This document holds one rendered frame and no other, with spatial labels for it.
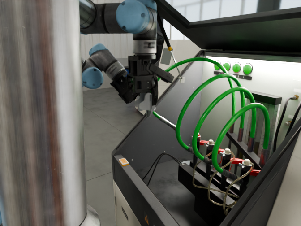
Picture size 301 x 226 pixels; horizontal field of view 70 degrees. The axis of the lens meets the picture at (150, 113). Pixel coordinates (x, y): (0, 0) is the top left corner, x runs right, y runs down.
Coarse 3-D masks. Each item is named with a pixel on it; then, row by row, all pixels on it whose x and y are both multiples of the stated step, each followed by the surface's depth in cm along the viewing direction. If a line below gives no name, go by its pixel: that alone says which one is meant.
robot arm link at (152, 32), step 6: (138, 0) 61; (144, 0) 60; (150, 0) 61; (150, 6) 61; (156, 6) 64; (156, 12) 64; (156, 18) 65; (156, 24) 65; (150, 30) 63; (156, 30) 66; (138, 36) 64; (144, 36) 63; (150, 36) 64; (156, 36) 67
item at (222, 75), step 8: (208, 80) 71; (200, 88) 70; (192, 96) 69; (184, 112) 69; (176, 128) 70; (240, 128) 86; (176, 136) 71; (240, 136) 87; (184, 144) 73; (192, 152) 76; (200, 152) 79
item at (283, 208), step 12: (300, 132) 55; (300, 144) 54; (300, 156) 54; (288, 168) 56; (300, 168) 54; (288, 180) 56; (300, 180) 54; (288, 192) 56; (300, 192) 53; (276, 204) 58; (288, 204) 55; (300, 204) 53; (276, 216) 58; (288, 216) 55; (300, 216) 53
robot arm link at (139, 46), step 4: (136, 40) 65; (140, 40) 64; (144, 40) 64; (148, 40) 64; (152, 40) 65; (136, 44) 65; (140, 44) 64; (144, 44) 64; (148, 44) 64; (152, 44) 65; (136, 48) 65; (140, 48) 65; (144, 48) 64; (148, 48) 65; (152, 48) 65; (136, 52) 66; (140, 52) 65; (144, 52) 65; (148, 52) 65; (152, 52) 66
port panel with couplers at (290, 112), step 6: (294, 84) 77; (300, 84) 75; (294, 90) 77; (300, 90) 76; (294, 96) 76; (300, 96) 76; (288, 102) 80; (294, 102) 78; (288, 108) 80; (294, 108) 78; (300, 108) 77; (288, 114) 80; (300, 114) 77; (288, 120) 81; (288, 126) 81; (282, 132) 84; (282, 138) 84
